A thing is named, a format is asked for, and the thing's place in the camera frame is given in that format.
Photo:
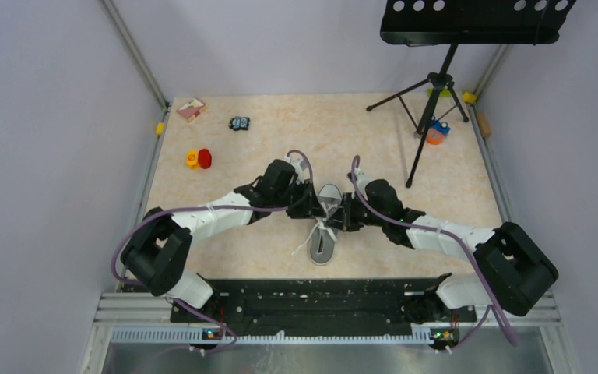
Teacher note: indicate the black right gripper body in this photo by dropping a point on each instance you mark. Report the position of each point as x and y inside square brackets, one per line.
[355, 216]

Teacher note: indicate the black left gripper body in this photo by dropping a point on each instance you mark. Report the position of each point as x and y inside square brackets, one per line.
[294, 195]

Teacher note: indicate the grey canvas sneaker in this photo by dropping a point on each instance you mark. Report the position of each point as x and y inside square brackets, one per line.
[329, 191]

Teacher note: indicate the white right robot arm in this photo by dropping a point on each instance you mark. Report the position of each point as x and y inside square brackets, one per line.
[512, 272]

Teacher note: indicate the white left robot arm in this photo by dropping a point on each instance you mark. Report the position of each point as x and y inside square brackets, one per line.
[156, 252]

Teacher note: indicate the small black blue toy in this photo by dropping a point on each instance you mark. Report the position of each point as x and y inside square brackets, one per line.
[239, 123]

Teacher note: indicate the red round toy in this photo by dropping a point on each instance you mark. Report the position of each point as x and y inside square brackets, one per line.
[205, 158]

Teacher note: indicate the orange blue toy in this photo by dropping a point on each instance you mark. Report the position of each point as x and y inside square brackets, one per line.
[438, 132]

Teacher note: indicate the yellow round toy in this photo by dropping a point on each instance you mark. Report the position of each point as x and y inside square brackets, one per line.
[192, 159]

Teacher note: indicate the pink and white box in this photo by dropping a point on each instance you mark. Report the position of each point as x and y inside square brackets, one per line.
[190, 110]

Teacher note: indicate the yellow corner clip right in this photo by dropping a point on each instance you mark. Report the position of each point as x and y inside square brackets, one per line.
[469, 97]

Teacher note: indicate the yellow corner clip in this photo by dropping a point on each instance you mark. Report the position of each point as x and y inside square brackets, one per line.
[159, 129]
[469, 97]

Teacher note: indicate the yellow corner clip left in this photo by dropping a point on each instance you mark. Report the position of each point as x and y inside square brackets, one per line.
[159, 129]

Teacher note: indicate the black music stand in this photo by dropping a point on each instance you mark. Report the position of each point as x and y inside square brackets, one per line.
[452, 23]

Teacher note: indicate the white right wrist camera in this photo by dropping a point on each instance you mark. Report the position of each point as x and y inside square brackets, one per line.
[360, 179]

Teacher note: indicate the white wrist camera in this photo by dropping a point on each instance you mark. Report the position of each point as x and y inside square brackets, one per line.
[360, 179]
[301, 167]

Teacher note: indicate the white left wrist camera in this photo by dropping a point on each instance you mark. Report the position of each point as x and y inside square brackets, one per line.
[301, 167]

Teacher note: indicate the white slotted cable duct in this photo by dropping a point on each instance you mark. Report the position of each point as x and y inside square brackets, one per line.
[198, 335]

